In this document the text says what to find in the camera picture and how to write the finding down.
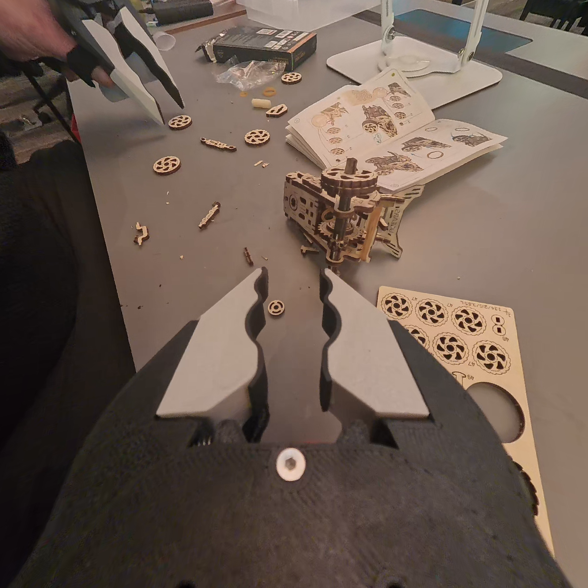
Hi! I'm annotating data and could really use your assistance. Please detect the black cylinder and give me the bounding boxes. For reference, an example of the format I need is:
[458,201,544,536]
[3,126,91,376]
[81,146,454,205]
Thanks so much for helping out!
[152,0,214,26]

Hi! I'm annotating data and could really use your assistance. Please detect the person's left hand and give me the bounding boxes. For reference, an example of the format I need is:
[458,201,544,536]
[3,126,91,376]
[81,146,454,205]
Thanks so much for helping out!
[0,0,116,89]

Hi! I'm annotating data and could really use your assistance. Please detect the paper instruction booklet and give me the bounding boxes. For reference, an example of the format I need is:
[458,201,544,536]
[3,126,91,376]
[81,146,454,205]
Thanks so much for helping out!
[286,68,508,194]

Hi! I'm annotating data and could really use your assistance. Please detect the wooden buggy model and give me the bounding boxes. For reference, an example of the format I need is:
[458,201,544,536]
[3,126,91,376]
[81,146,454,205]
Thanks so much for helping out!
[284,157,425,276]

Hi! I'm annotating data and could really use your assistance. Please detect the black cardboard box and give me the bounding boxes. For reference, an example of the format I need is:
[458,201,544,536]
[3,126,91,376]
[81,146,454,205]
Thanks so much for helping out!
[195,26,318,65]

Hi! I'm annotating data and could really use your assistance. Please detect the clear plastic bag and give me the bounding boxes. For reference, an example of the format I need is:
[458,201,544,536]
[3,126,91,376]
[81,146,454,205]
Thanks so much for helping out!
[216,61,285,92]

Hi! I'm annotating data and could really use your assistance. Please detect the wooden parts sheet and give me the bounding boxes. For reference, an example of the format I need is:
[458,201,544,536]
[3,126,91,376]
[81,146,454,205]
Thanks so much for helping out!
[377,286,556,556]

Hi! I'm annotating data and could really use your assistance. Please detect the translucent plastic container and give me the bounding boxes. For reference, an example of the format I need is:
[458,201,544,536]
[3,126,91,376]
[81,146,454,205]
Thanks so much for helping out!
[241,0,368,24]

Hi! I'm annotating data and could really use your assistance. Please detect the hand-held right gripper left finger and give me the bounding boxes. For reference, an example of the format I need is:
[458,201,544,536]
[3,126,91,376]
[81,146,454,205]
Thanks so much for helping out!
[155,268,270,444]

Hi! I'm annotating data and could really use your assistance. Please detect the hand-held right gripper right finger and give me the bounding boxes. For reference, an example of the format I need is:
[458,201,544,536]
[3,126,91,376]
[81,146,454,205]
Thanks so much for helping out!
[319,268,431,437]

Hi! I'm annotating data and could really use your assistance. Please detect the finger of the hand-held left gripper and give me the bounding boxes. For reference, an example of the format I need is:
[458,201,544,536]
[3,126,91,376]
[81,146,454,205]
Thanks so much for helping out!
[114,6,186,110]
[82,19,166,126]

